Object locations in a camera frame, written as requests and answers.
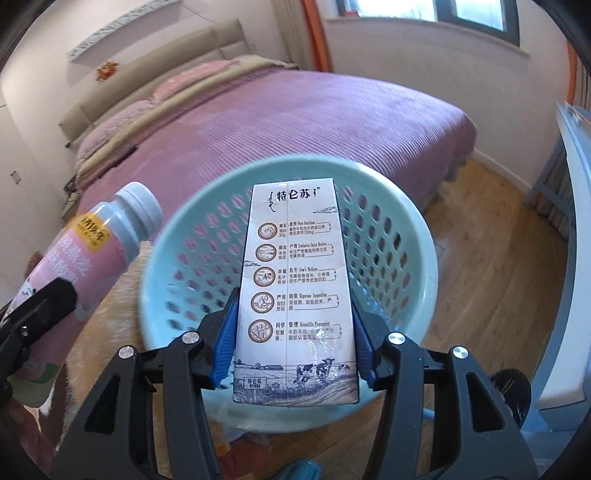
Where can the orange bear printed blanket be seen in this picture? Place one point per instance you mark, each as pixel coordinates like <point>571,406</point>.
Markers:
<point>117,300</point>

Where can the pink drink bottle grey cap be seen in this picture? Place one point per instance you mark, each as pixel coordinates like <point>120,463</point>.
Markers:
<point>87,258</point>

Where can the orange plush toy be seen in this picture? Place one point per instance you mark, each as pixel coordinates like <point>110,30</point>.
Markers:
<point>105,70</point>

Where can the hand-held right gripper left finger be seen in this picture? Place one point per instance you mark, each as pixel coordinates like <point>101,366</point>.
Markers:
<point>225,337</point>

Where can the white printed milk carton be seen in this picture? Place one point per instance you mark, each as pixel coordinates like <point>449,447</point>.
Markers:
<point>295,277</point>

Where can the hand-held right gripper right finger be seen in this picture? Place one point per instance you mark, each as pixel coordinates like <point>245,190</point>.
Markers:
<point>364,339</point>

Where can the black object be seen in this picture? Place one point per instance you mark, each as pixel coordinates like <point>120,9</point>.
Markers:
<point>510,392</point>

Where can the blue plastic object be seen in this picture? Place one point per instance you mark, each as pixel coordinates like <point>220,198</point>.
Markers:
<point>300,473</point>

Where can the beige folded quilt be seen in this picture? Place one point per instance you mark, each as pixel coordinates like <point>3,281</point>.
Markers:
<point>258,64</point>

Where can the white and blue desk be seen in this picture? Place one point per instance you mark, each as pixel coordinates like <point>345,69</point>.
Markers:
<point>572,230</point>

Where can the window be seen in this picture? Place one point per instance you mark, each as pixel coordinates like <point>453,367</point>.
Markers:
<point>475,16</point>

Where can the white wardrobe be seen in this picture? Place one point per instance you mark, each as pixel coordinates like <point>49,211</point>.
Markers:
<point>23,161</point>

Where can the bed with pink bedspread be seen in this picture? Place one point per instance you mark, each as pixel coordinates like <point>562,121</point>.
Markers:
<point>300,124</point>

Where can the white wall shelf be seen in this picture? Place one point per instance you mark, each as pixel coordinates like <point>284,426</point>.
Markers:
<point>124,34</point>

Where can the mint green plastic basket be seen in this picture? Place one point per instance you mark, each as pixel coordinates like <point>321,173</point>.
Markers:
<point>392,240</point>

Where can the orange curtain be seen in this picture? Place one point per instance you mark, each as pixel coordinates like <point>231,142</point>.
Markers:
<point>322,37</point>

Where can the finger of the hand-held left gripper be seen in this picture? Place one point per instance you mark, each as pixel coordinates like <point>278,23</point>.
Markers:
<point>46,302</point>

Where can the pink pillow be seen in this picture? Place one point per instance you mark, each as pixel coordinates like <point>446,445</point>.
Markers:
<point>194,81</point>
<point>115,127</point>

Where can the beige padded headboard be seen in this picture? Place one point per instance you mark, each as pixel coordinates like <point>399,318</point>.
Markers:
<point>138,64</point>

